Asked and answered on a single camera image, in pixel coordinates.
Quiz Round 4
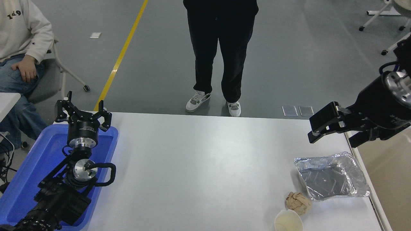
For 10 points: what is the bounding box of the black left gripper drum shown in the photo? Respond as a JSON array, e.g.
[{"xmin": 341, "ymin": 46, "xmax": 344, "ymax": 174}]
[{"xmin": 66, "ymin": 115, "xmax": 100, "ymax": 141}]

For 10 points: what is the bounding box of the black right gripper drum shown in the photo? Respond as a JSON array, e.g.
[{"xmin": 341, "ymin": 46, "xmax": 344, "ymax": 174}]
[{"xmin": 348, "ymin": 74, "xmax": 411, "ymax": 142}]

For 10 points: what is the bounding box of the white paper cup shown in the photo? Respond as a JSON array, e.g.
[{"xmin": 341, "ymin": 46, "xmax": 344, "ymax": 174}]
[{"xmin": 274, "ymin": 209, "xmax": 303, "ymax": 231}]

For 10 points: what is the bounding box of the person's hand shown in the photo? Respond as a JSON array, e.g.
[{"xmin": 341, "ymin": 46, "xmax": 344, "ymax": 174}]
[{"xmin": 11, "ymin": 54, "xmax": 38, "ymax": 83}]

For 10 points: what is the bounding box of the grey wheeled chair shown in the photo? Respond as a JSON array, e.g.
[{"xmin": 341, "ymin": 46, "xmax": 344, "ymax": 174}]
[{"xmin": 21, "ymin": 35, "xmax": 90, "ymax": 149}]

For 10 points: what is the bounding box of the crinkled foil tray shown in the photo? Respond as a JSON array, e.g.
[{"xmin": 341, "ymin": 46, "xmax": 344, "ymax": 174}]
[{"xmin": 294, "ymin": 151, "xmax": 371, "ymax": 201}]

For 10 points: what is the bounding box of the large pale bin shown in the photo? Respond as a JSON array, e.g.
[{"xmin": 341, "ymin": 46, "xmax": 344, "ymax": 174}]
[{"xmin": 344, "ymin": 124, "xmax": 411, "ymax": 231}]

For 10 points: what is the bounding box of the small white table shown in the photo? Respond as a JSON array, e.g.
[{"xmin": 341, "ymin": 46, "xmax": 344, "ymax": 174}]
[{"xmin": 0, "ymin": 93, "xmax": 21, "ymax": 123}]

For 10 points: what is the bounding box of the blue plastic tray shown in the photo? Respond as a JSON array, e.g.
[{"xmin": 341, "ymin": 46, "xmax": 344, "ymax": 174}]
[{"xmin": 0, "ymin": 124, "xmax": 118, "ymax": 230}]

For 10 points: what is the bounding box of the crumpled tan paper ball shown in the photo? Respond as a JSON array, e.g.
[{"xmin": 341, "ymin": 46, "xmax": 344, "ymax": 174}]
[{"xmin": 284, "ymin": 192, "xmax": 312, "ymax": 216}]

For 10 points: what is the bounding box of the seated person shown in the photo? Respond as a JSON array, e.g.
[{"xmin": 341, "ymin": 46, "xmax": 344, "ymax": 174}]
[{"xmin": 0, "ymin": 0, "xmax": 54, "ymax": 154}]

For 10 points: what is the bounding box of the standing person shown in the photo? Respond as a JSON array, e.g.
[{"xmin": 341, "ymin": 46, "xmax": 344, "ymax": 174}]
[{"xmin": 183, "ymin": 0, "xmax": 259, "ymax": 117}]

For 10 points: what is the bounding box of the black cable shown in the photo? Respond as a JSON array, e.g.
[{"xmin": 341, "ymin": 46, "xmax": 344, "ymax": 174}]
[{"xmin": 0, "ymin": 132, "xmax": 17, "ymax": 185}]

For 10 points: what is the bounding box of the white wheeled chair frame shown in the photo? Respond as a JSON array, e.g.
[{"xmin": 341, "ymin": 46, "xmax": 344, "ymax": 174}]
[{"xmin": 359, "ymin": 0, "xmax": 411, "ymax": 56}]

